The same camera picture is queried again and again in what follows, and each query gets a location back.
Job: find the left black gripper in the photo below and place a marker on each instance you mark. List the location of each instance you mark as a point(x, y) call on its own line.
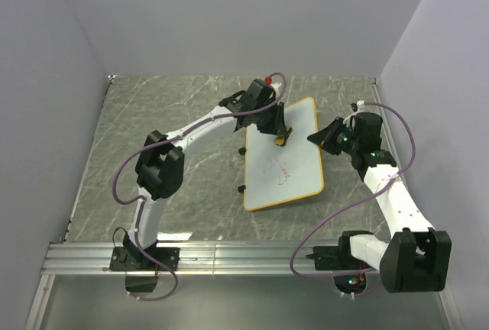
point(279, 126)

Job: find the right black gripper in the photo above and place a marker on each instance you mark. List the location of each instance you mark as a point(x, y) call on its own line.
point(325, 138)

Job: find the yellow bone-shaped eraser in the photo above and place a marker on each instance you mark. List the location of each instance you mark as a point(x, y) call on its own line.
point(278, 140)

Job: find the yellow-framed whiteboard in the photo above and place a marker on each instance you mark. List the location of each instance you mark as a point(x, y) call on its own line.
point(276, 175)

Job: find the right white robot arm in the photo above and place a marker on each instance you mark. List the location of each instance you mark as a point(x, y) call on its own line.
point(416, 259)

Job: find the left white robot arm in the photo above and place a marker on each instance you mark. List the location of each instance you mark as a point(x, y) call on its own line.
point(161, 161)

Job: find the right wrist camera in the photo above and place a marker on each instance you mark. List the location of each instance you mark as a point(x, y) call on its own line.
point(356, 107)

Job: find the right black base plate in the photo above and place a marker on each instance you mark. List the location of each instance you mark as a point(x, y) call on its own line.
point(326, 258)

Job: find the aluminium mounting rail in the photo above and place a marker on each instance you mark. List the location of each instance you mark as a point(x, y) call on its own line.
point(196, 258)

